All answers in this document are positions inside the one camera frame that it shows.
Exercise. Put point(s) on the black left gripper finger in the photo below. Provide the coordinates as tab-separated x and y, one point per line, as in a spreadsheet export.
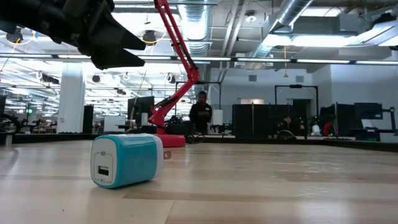
115	59
118	39

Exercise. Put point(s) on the teal USB charger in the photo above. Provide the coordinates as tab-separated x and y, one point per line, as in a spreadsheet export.
130	161

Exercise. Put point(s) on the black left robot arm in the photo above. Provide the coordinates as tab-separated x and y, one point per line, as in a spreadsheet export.
31	15

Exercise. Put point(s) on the black ceiling dome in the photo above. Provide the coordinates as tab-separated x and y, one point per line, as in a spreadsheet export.
14	37
150	36

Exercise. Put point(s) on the black monitor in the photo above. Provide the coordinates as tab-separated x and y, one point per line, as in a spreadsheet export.
140	107

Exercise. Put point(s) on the white panel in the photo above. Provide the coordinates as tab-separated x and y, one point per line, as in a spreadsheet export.
114	123

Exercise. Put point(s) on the white building column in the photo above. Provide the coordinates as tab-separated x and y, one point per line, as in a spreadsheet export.
71	105

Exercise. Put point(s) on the tall black speaker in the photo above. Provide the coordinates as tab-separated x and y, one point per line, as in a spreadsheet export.
88	119

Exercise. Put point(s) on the red desk lamp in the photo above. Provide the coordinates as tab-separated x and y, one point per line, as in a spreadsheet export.
192	74

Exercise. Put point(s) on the person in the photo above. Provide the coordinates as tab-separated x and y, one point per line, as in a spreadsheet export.
201	115
287	126

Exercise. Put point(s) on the dark workstation equipment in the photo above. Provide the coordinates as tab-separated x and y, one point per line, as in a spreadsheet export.
368	111

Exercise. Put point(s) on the black aluminium table frame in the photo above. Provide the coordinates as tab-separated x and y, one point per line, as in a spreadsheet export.
46	138

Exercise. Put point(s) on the black partition wall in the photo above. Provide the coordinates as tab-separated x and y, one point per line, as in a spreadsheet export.
261	119

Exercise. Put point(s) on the black metal gantry frame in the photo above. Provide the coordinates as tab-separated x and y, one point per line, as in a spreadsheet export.
295	86

